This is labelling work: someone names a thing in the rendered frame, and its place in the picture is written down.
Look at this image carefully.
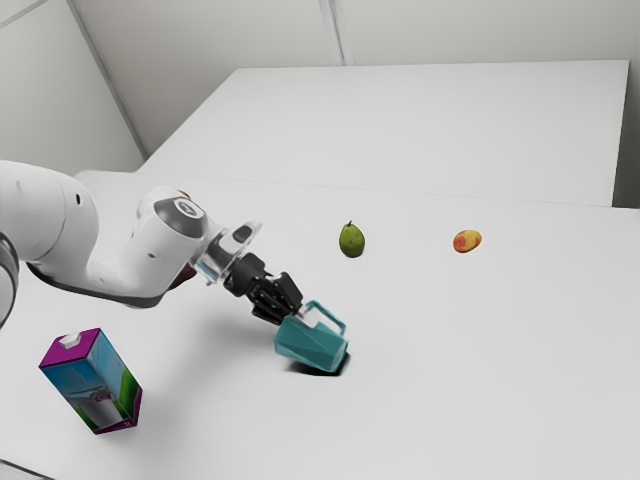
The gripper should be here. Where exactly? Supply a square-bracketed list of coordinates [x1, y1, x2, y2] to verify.
[222, 251, 324, 330]

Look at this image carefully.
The teal faceted mug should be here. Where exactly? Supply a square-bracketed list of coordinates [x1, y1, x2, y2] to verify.
[273, 299, 350, 374]

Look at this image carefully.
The green pear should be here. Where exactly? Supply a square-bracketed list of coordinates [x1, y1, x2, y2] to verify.
[339, 220, 366, 259]

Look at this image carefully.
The red yellow apple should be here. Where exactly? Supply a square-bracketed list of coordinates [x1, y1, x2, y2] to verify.
[452, 229, 484, 254]

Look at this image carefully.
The purple printed milk carton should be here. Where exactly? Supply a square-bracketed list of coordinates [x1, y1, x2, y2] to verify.
[38, 327, 144, 436]

